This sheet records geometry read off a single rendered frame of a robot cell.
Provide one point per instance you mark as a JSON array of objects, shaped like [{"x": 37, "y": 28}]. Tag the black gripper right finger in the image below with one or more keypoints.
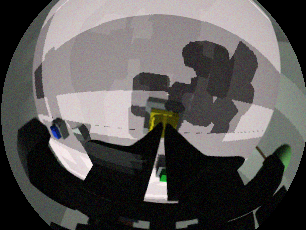
[{"x": 185, "y": 164}]

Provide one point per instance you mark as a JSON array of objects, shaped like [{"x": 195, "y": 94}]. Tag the blue button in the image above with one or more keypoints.
[{"x": 59, "y": 129}]

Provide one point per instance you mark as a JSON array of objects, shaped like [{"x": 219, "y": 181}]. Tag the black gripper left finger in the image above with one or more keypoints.
[{"x": 137, "y": 159}]

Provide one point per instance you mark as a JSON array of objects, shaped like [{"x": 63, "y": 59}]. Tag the small white block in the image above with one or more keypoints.
[{"x": 80, "y": 132}]

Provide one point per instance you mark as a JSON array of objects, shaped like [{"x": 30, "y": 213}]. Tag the green button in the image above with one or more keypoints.
[{"x": 161, "y": 170}]

